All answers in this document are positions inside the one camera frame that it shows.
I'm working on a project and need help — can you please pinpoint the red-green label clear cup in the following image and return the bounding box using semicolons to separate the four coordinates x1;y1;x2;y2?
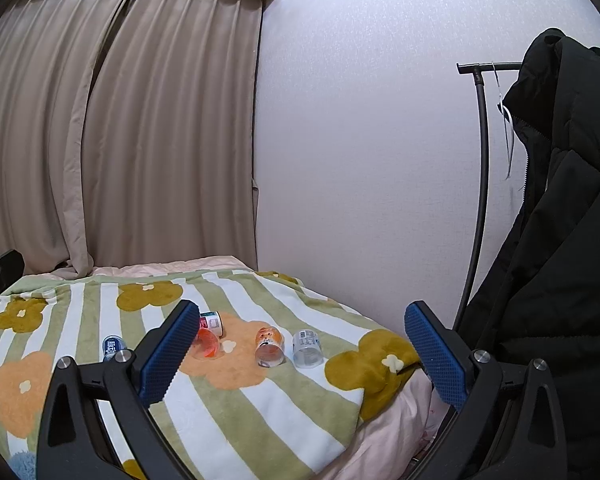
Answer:
199;311;224;338

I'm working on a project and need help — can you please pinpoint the blue translucent cup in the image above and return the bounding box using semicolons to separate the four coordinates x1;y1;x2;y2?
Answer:
102;334;126;362

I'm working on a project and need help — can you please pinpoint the orange translucent cup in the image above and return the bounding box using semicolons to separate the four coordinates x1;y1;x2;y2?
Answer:
189;328;221;360

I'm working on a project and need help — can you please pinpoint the clear white-label cup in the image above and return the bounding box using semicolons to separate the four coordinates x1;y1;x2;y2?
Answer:
292;328;324;368

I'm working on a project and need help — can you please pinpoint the orange cartoon print cup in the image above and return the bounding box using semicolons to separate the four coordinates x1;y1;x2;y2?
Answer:
254;326;285;367

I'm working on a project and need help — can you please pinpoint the blue fluffy cloth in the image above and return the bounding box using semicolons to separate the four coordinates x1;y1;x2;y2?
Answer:
8;452;36;480

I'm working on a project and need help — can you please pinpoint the black jacket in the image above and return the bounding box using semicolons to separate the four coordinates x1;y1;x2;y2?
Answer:
456;28;600;479

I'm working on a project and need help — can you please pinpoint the beige curtain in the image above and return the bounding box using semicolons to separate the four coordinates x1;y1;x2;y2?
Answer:
0;0;264;276

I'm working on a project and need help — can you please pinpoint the striped floral blanket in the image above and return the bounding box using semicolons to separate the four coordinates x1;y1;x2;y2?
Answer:
0;268;424;480

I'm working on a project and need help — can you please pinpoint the black clothes rack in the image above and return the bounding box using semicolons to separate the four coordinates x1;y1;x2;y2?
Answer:
454;62;522;328

